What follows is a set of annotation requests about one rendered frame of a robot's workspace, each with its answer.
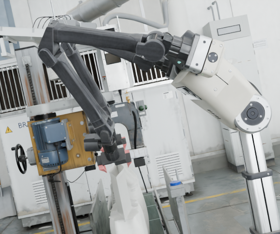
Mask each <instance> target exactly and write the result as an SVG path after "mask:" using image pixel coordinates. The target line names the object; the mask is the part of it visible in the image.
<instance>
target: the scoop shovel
mask: <svg viewBox="0 0 280 234"><path fill-rule="evenodd" d="M14 215H17V214H16V209H15V205H14V200H13V194H12V189H11V187H10V186H8V187H5V188H2V187H1V183H0V219H2V218H5V217H7V216H14Z"/></svg>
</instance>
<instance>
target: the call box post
mask: <svg viewBox="0 0 280 234"><path fill-rule="evenodd" d="M175 199H176V204H177V209H178V213H179V218H180V224H181V229H182V233H183V234H188V229H187V224H186V219H185V214H184V209H183V205H182V200H181V196H178V197H175Z"/></svg>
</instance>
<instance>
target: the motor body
mask: <svg viewBox="0 0 280 234"><path fill-rule="evenodd" d="M56 123H60V117H56V118H51V119H48V120H42V121H38V122H34V123H32V125H33V126H32V128H33V133H34V138H35V142H36V147H37V150H40V152H39V153H38V155H39V159H40V164H41V165H42V167H44V168H51V167H56V166H59V165H60V163H59V158H58V154H57V150H56V147H55V146H54V143H46V142H45V141H44V137H43V133H42V127H43V126H46V125H51V124H56ZM63 141H64V140H63ZM63 141H58V144H59V145H58V151H59V155H60V161H61V165H63V164H65V163H67V161H68V153H67V148H66V147H60V143H62V142H63Z"/></svg>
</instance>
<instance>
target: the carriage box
mask: <svg viewBox="0 0 280 234"><path fill-rule="evenodd" d="M56 117H60V123H61V121H62V120H63V119H66V118H67V119H68V122H69V121H72V125H73V131H74V136H75V140H76V142H75V143H74V144H73V148H72V149H71V150H67V153H68V161H67V163H65V164H63V165H61V171H65V170H70V169H75V168H80V167H85V166H89V165H94V164H96V162H97V160H96V156H95V151H85V149H84V138H85V136H86V134H89V129H88V123H89V121H88V118H87V115H86V114H85V112H84V111H83V110H81V111H77V112H72V113H67V114H62V115H58V116H56ZM56 117H54V118H56ZM48 119H51V118H48ZM39 121H40V120H39ZM41 121H42V120H41ZM34 122H38V121H30V122H27V127H28V129H29V133H30V138H31V142H32V146H33V152H34V156H35V160H36V165H37V169H38V174H39V176H42V175H47V174H51V173H56V172H59V170H60V166H58V169H53V170H49V171H43V167H42V165H41V164H40V159H39V155H38V153H39V152H40V150H37V147H36V142H35V138H34V133H33V128H32V126H33V125H32V123H34Z"/></svg>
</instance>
